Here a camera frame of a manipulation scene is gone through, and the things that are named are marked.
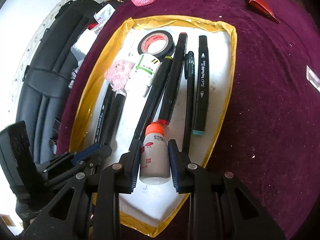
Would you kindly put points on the gold-rimmed white tray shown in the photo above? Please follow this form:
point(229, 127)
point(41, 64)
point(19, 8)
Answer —
point(150, 208)

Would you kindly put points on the white green-label medicine bottle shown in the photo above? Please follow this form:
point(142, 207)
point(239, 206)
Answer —
point(142, 75)

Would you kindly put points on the pink fluffy keychain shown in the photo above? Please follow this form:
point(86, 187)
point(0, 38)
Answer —
point(118, 74)

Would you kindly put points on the black marker teal cap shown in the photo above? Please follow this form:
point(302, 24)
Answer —
point(202, 93)

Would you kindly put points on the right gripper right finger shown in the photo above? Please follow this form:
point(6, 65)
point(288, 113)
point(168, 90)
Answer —
point(181, 177)

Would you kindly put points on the white bottle orange cap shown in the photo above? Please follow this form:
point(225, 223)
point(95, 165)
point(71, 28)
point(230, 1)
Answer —
point(154, 157)

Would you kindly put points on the black marker green cap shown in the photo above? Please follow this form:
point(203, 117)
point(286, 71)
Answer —
point(153, 99)

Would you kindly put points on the black gel pen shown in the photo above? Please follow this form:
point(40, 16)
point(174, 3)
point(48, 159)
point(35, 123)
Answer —
point(189, 74)

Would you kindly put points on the red foil snack packet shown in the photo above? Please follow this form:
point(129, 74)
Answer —
point(262, 7)

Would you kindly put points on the black electrical tape roll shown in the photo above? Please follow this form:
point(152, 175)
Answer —
point(157, 43)

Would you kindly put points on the white cosmetic tube upper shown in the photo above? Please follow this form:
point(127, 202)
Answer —
point(313, 78)

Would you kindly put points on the thin black pen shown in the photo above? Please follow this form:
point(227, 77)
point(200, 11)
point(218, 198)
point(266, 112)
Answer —
point(105, 109)

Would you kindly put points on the black marker white caps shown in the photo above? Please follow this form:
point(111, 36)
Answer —
point(113, 118)

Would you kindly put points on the purple velvet bedspread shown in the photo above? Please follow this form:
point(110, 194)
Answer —
point(270, 134)

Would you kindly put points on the silver bubble wrap bag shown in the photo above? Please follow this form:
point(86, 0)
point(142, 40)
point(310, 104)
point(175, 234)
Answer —
point(85, 41)

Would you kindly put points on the black backpack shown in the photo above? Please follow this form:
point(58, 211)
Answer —
point(45, 88)

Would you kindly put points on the black marker red caps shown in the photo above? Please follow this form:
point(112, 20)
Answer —
point(173, 82)

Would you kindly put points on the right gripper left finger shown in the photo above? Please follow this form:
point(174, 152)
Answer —
point(130, 162)

